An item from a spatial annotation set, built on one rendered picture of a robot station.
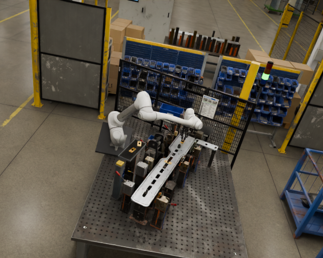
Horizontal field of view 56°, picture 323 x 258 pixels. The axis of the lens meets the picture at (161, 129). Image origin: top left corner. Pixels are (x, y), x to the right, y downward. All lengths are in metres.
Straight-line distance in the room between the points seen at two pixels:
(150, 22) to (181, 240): 7.93
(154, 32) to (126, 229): 7.84
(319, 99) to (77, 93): 4.26
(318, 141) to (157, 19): 5.99
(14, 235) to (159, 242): 1.72
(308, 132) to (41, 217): 4.70
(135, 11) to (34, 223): 7.47
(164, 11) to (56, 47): 5.03
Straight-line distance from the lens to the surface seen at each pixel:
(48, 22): 5.53
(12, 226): 4.03
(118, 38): 7.65
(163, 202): 2.83
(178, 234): 3.09
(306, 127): 6.17
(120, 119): 3.57
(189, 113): 3.47
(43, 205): 4.19
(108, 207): 3.19
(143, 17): 10.04
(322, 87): 5.86
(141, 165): 3.07
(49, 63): 5.76
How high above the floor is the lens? 3.03
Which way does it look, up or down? 31 degrees down
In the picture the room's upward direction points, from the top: 12 degrees clockwise
